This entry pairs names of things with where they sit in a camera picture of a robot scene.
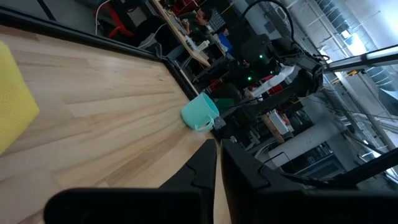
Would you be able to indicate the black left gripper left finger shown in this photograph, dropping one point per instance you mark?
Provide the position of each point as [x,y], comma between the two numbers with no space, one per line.
[186,199]

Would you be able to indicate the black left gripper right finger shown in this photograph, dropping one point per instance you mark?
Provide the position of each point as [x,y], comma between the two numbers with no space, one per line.
[280,205]

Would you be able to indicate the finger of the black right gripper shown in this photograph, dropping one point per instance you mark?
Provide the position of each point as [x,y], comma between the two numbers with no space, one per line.
[219,123]

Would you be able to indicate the teal mug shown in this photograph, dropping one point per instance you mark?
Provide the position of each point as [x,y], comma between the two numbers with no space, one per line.
[199,112]

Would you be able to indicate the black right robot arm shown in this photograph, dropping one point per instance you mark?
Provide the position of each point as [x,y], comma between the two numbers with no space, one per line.
[264,53]

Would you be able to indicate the white background object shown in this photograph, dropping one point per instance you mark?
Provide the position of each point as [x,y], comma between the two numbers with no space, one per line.
[273,79]

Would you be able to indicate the blue bin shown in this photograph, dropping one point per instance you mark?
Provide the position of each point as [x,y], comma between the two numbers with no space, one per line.
[225,43]

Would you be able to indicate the wooden background desk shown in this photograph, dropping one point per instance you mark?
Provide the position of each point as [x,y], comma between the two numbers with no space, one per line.
[180,31]

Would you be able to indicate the person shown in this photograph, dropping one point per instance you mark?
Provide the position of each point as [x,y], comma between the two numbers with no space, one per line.
[199,20]

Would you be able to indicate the black horizontal rig bar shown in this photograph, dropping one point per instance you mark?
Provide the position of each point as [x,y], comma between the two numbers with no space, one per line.
[363,59]

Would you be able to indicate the red chair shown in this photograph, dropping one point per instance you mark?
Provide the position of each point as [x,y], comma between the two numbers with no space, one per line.
[116,21]

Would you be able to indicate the yellow cloth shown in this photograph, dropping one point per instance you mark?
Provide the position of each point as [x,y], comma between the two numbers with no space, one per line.
[14,99]

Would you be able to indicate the black metal frame post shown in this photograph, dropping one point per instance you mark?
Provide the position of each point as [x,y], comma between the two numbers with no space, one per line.
[367,168]

